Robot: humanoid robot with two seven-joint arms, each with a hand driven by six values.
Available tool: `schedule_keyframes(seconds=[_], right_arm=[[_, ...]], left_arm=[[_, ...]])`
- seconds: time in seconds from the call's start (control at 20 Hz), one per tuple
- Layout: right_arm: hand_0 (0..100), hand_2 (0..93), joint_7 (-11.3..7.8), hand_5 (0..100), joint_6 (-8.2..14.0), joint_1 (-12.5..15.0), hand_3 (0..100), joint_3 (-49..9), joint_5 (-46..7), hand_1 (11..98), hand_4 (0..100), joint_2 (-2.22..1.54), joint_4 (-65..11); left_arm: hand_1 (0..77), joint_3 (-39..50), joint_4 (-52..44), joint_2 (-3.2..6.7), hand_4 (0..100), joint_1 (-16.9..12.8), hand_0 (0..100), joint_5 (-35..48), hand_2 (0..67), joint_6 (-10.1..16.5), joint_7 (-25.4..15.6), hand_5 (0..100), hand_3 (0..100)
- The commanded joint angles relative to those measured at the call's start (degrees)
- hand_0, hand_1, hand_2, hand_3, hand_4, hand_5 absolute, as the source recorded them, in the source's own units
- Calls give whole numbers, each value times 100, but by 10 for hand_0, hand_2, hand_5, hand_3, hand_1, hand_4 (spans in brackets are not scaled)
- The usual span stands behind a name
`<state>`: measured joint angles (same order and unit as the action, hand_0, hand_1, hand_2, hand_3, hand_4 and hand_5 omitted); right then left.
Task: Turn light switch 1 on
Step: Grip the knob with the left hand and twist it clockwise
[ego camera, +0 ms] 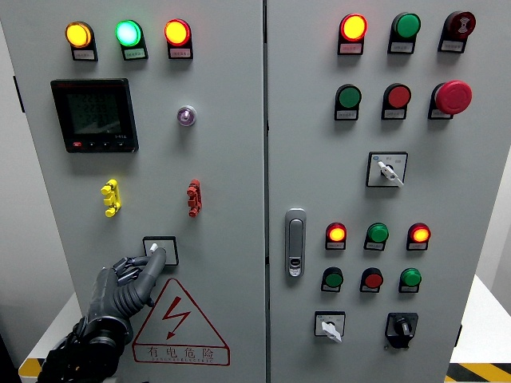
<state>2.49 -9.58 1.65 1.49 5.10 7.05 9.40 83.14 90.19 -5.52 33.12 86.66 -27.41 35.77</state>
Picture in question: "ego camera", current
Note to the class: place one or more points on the red warning triangle sticker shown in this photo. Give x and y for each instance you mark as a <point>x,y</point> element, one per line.
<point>176,314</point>

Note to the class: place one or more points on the black and yellow striped tape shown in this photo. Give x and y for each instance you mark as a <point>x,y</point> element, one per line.
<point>479,373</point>
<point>28,369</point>

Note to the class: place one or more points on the grey cabinet door with display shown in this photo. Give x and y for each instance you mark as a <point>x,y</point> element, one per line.
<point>223,159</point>

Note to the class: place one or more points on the black display meter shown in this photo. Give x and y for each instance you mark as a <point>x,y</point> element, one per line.
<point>94,115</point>

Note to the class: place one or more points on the silver door lock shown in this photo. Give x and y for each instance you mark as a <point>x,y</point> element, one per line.
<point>295,235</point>

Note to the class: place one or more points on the white round lamp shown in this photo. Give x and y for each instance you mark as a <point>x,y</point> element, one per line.
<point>186,115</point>

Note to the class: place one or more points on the small label plate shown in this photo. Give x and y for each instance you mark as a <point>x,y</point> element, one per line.
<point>408,289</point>
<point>438,113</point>
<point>369,290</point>
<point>135,54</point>
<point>451,46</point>
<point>394,113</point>
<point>329,289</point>
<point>335,245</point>
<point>346,114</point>
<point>85,55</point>
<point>350,48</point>
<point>417,246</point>
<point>181,53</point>
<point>374,246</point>
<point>400,47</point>

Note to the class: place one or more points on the black cabinet hinge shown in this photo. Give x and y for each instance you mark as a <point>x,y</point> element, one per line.
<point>458,335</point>
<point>19,95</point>

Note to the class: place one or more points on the small green push button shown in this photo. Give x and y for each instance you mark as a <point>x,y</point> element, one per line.
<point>333,279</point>
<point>411,277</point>

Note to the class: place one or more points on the small red lit lamp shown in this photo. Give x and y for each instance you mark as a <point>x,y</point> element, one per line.
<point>336,233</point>
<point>420,234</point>

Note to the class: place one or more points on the grey cabinet door with lock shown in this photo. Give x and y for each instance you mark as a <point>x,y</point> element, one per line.
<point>311,159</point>

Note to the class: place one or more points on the small red push button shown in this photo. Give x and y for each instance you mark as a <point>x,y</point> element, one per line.
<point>373,280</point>

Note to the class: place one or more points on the yellow round lamp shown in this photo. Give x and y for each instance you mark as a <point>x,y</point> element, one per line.
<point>78,35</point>

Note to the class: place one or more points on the green lit round lamp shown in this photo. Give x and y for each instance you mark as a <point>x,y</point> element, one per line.
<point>128,33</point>

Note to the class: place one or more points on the red lit round lamp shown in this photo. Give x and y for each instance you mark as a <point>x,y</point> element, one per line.
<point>353,27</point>
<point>177,32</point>

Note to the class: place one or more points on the small green lamp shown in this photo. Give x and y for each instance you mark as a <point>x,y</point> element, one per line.
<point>378,233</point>

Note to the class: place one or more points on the large red stop button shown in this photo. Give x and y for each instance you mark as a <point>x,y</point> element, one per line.
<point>453,97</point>

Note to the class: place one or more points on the large green round lamp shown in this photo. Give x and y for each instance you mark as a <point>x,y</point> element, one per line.
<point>407,25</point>

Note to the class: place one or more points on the dark red buzzer lamp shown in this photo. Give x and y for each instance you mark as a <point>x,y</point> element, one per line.
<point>463,24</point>

